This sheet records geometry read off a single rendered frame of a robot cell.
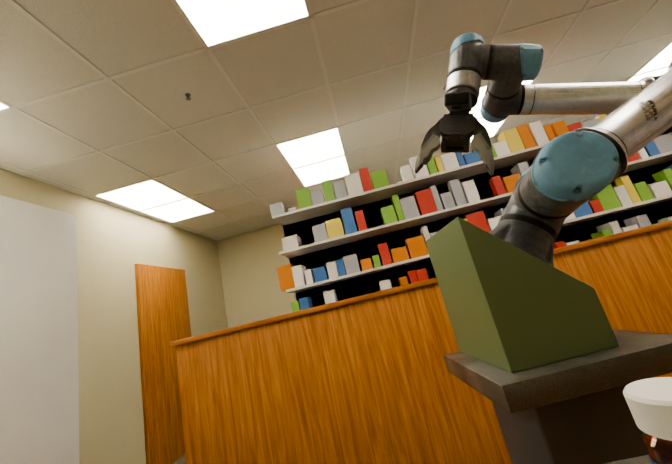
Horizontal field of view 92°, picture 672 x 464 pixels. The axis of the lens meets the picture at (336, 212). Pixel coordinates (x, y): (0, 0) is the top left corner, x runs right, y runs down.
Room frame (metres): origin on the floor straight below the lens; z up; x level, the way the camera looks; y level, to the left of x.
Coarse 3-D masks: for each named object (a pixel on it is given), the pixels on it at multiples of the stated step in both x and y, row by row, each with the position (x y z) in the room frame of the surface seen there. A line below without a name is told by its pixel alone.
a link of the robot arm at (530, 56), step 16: (496, 48) 0.62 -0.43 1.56; (512, 48) 0.61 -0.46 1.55; (528, 48) 0.61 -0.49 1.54; (496, 64) 0.63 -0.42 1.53; (512, 64) 0.62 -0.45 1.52; (528, 64) 0.62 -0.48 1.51; (496, 80) 0.68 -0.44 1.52; (512, 80) 0.66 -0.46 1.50; (528, 80) 0.67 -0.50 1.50; (496, 96) 0.72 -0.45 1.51
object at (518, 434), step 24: (552, 408) 0.63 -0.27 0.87; (576, 408) 0.64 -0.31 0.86; (600, 408) 0.64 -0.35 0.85; (624, 408) 0.64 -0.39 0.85; (504, 432) 0.81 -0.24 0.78; (528, 432) 0.69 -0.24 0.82; (552, 432) 0.63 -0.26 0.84; (576, 432) 0.63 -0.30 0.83; (600, 432) 0.64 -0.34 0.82; (624, 432) 0.64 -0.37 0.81; (528, 456) 0.72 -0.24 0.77; (552, 456) 0.63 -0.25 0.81; (576, 456) 0.63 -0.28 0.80; (600, 456) 0.64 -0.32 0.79; (624, 456) 0.64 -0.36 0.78
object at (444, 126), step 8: (456, 88) 0.63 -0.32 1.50; (464, 88) 0.63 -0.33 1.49; (472, 96) 0.64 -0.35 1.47; (472, 104) 0.67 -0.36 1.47; (456, 112) 0.63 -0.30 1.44; (464, 112) 0.63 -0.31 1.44; (440, 120) 0.65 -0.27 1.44; (448, 120) 0.64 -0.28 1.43; (456, 120) 0.63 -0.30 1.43; (464, 120) 0.63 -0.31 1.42; (472, 120) 0.62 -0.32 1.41; (440, 128) 0.64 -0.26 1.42; (448, 128) 0.64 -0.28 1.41; (456, 128) 0.63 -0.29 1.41; (464, 128) 0.63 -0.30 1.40; (472, 128) 0.62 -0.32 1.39; (448, 136) 0.64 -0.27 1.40; (456, 136) 0.64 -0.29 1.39; (464, 136) 0.63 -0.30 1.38; (448, 144) 0.68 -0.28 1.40; (456, 144) 0.68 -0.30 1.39; (464, 144) 0.67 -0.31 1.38; (456, 152) 0.71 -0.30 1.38; (464, 152) 0.70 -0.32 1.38; (472, 152) 0.70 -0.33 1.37
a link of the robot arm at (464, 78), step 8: (456, 72) 0.63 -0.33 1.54; (464, 72) 0.63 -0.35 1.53; (472, 72) 0.63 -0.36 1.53; (448, 80) 0.65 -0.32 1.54; (456, 80) 0.63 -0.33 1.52; (464, 80) 0.63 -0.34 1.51; (472, 80) 0.63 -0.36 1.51; (480, 80) 0.64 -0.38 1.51; (448, 88) 0.65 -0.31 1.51; (472, 88) 0.63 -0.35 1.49
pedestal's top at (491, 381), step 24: (624, 336) 0.67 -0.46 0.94; (648, 336) 0.64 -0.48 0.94; (456, 360) 0.80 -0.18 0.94; (480, 360) 0.75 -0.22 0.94; (576, 360) 0.60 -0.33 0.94; (600, 360) 0.58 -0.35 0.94; (624, 360) 0.58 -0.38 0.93; (648, 360) 0.58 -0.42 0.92; (480, 384) 0.67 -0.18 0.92; (504, 384) 0.57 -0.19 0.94; (528, 384) 0.57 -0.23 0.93; (552, 384) 0.57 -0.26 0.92; (576, 384) 0.57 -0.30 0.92; (600, 384) 0.58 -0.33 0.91; (624, 384) 0.58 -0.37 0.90; (504, 408) 0.59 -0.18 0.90; (528, 408) 0.57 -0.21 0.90
